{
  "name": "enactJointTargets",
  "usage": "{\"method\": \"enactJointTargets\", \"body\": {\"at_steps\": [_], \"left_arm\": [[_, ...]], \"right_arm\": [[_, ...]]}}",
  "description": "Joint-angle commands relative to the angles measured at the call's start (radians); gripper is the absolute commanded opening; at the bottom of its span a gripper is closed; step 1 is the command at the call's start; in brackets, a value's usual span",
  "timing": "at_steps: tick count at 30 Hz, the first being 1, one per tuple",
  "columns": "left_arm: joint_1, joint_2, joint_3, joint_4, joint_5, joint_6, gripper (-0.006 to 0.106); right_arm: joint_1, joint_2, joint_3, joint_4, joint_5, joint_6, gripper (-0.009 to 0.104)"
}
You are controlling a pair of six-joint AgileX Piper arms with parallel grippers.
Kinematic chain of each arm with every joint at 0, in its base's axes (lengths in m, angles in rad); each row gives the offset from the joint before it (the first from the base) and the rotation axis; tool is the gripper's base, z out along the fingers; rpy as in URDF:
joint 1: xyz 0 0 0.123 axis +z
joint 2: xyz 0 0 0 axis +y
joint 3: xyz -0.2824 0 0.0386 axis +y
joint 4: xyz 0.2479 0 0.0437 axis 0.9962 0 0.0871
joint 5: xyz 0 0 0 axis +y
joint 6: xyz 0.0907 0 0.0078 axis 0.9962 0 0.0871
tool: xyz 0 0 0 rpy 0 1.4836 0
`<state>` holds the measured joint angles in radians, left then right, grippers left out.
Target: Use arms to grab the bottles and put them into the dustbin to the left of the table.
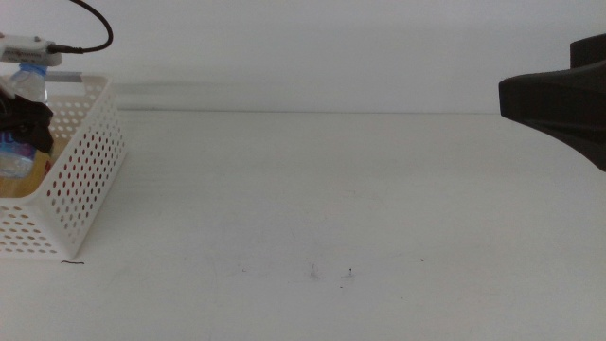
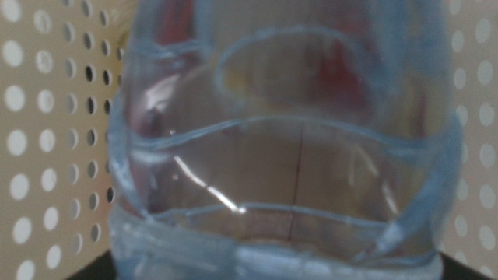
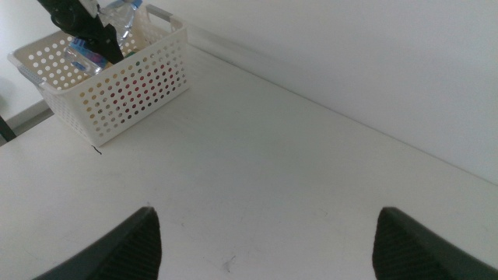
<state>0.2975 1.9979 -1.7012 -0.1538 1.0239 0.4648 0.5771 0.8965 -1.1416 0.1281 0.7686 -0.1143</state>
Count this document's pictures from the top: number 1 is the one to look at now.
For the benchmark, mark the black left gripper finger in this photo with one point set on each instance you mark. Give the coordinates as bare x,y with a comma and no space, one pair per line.
28,123

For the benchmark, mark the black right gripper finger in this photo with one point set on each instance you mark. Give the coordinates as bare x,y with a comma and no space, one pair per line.
554,99
587,147

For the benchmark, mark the clear water bottle blue cap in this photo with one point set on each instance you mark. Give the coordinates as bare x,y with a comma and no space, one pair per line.
28,85

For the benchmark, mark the yellow juice bottle white cap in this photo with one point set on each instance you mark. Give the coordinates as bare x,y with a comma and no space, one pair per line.
19,188

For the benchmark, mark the white perforated plastic basket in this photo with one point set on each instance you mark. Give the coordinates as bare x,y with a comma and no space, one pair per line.
80,184

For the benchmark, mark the small black thread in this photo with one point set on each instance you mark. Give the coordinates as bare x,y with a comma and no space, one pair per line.
73,262

